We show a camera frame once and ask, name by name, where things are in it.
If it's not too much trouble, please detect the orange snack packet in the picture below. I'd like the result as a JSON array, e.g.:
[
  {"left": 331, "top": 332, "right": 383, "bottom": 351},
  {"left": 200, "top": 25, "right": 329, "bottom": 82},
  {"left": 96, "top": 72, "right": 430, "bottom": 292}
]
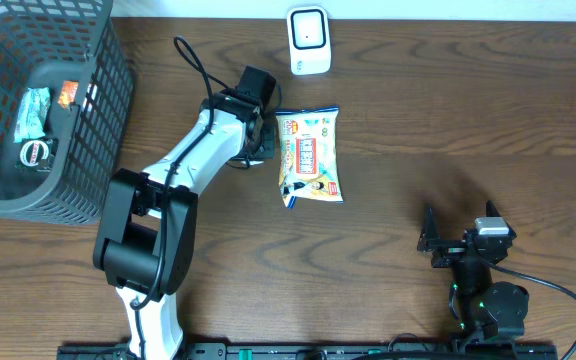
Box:
[{"left": 58, "top": 81, "right": 79, "bottom": 109}]

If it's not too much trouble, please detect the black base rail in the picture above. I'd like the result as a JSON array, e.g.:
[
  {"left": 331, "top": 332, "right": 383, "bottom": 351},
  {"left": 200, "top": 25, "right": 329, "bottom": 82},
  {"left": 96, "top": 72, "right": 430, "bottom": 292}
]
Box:
[{"left": 56, "top": 340, "right": 558, "bottom": 360}]

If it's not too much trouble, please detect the dark grey plastic basket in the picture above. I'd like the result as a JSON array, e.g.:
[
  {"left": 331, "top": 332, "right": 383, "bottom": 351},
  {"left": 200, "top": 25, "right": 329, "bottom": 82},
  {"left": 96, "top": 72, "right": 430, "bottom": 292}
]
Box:
[{"left": 0, "top": 0, "right": 135, "bottom": 225}]

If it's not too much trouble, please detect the yellow snack bag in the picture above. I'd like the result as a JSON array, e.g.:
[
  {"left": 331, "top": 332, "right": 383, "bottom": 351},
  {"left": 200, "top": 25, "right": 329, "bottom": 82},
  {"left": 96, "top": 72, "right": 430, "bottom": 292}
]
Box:
[{"left": 276, "top": 106, "right": 343, "bottom": 209}]

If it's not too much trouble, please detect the black round-logo snack packet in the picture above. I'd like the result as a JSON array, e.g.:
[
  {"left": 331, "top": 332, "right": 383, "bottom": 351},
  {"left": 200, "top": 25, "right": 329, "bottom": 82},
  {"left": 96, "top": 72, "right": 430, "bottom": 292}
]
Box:
[{"left": 16, "top": 138, "right": 58, "bottom": 172}]

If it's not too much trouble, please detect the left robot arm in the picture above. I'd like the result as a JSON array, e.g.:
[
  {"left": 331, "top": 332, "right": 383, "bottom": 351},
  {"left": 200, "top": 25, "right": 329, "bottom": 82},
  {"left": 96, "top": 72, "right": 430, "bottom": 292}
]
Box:
[{"left": 92, "top": 88, "right": 274, "bottom": 359}]

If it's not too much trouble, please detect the white barcode scanner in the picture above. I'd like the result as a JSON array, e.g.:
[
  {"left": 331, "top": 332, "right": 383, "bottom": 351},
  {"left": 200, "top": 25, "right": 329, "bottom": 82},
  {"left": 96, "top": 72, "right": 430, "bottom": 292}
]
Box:
[{"left": 286, "top": 6, "right": 332, "bottom": 76}]

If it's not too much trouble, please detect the light green snack packet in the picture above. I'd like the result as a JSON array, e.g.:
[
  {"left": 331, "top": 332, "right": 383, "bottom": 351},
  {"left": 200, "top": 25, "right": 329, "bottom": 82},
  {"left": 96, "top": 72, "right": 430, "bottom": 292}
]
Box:
[{"left": 14, "top": 87, "right": 51, "bottom": 143}]

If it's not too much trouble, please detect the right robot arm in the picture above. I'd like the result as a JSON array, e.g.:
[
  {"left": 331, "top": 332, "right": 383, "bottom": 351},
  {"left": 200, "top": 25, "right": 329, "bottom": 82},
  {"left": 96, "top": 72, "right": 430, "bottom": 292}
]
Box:
[{"left": 417, "top": 202, "right": 529, "bottom": 353}]

